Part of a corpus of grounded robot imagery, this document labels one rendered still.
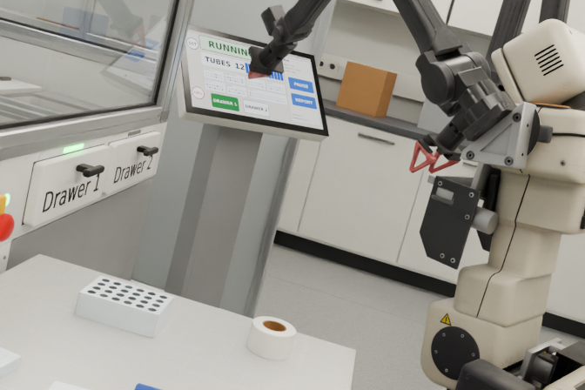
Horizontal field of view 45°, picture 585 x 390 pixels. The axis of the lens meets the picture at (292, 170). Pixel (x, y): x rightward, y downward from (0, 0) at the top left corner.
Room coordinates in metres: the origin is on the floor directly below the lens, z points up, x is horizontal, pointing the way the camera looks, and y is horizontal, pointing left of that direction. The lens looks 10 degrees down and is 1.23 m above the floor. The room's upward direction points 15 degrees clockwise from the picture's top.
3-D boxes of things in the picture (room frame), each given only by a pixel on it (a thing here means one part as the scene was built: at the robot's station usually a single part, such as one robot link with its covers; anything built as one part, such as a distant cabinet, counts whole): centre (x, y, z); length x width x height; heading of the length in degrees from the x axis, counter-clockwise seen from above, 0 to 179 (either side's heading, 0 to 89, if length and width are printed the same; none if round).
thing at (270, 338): (1.05, -0.03, 0.78); 0.07 x 0.07 x 0.04
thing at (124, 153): (1.61, 0.36, 0.87); 0.29 x 0.02 x 0.11; 174
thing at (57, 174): (1.30, 0.40, 0.87); 0.29 x 0.02 x 0.11; 174
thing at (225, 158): (2.26, 0.19, 0.51); 0.50 x 0.45 x 1.02; 36
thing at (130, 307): (1.03, 0.19, 0.78); 0.12 x 0.08 x 0.04; 86
